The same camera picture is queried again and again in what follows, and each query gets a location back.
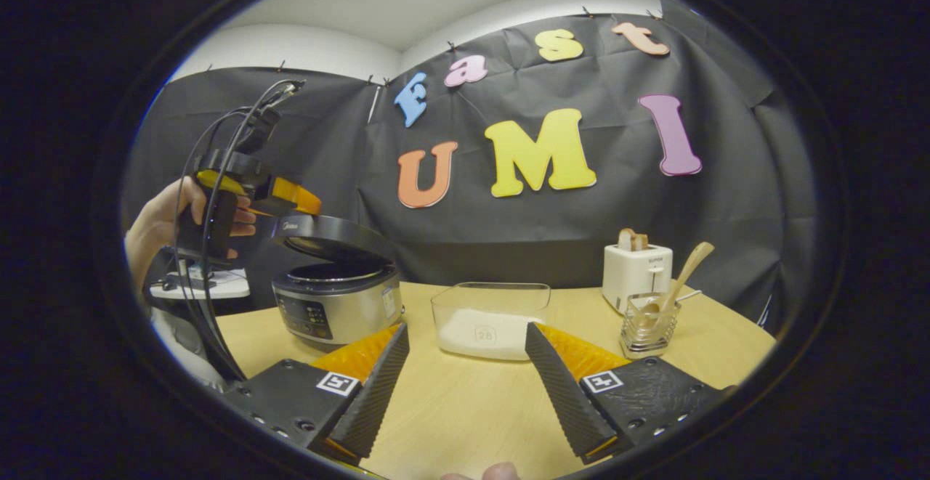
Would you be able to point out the wooden spoon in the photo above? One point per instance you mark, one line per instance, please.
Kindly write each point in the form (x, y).
(686, 269)

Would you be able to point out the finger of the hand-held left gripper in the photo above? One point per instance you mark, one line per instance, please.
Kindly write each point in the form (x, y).
(294, 193)

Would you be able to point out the clear plastic container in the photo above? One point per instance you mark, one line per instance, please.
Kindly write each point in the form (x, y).
(490, 306)

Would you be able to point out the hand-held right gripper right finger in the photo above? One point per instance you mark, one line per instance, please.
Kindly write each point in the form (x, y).
(559, 385)

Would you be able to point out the white rice heap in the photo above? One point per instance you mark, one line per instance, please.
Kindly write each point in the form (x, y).
(479, 335)

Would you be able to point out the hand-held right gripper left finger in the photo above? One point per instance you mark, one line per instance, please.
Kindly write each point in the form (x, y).
(378, 385)

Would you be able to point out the white side table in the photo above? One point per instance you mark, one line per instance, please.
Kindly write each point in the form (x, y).
(218, 287)

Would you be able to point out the toasted bread slice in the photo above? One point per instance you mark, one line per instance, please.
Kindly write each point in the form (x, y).
(632, 239)

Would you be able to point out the person's grey clothing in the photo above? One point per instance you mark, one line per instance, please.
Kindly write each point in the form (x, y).
(185, 342)

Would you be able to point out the black silver rice cooker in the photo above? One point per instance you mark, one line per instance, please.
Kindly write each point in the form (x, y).
(341, 298)

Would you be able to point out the white toaster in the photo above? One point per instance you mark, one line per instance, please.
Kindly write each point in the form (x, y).
(636, 277)

